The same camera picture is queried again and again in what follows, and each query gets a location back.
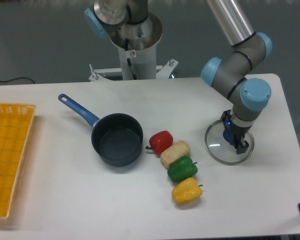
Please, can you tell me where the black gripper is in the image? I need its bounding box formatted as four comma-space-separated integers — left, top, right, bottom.
220, 110, 251, 155

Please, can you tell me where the glass lid blue knob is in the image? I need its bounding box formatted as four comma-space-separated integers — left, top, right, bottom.
205, 120, 255, 166

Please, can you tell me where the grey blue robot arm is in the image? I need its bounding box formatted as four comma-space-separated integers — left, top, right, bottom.
84, 0, 273, 154

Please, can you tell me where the green bell pepper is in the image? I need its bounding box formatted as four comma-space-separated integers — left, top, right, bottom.
167, 156, 198, 182

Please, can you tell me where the yellow bell pepper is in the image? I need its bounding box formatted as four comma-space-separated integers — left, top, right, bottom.
171, 177, 203, 205

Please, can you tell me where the beige bread loaf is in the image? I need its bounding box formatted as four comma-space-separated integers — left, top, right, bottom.
160, 140, 191, 169

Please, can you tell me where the red bell pepper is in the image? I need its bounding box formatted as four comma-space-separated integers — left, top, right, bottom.
145, 130, 173, 155

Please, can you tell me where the yellow woven basket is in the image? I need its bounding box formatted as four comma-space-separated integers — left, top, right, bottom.
0, 102, 36, 219

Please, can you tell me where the dark saucepan blue handle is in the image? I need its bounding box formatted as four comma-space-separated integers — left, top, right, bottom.
58, 93, 144, 167

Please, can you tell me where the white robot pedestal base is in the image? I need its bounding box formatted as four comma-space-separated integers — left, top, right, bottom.
97, 13, 179, 80

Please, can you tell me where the black cable on pedestal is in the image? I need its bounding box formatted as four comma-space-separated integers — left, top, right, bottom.
124, 38, 138, 81

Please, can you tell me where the black cable on floor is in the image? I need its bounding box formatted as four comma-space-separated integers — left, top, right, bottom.
0, 76, 36, 85

